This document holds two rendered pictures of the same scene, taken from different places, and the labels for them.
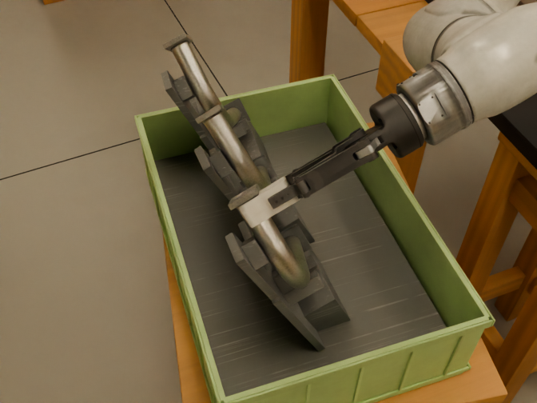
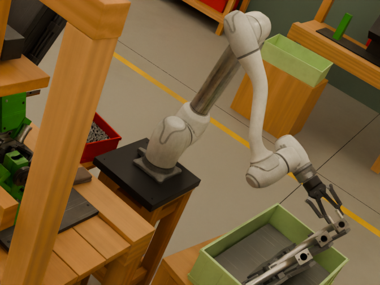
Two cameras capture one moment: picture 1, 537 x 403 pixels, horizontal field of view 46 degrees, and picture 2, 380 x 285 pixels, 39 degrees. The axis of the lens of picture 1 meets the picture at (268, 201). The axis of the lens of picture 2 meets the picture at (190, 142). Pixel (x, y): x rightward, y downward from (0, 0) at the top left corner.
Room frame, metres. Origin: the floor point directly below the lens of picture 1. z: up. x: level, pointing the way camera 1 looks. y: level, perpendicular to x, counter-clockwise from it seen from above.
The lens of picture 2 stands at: (2.34, 0.95, 2.36)
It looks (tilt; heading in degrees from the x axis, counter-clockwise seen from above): 30 degrees down; 227
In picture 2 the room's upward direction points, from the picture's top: 23 degrees clockwise
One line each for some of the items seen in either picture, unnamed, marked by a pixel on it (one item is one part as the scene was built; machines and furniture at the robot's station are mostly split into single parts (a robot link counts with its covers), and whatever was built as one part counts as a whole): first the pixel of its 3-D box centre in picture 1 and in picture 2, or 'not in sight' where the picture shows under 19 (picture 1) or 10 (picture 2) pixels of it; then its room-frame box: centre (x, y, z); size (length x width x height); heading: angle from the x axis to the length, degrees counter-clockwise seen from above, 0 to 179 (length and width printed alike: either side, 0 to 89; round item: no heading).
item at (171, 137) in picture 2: not in sight; (169, 139); (0.93, -0.72, 1.06); 0.18 x 0.16 x 0.22; 32
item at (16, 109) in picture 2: not in sight; (8, 100); (1.66, -0.85, 1.17); 0.13 x 0.12 x 0.20; 111
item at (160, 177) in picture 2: not in sight; (155, 160); (0.95, -0.73, 0.92); 0.22 x 0.18 x 0.06; 112
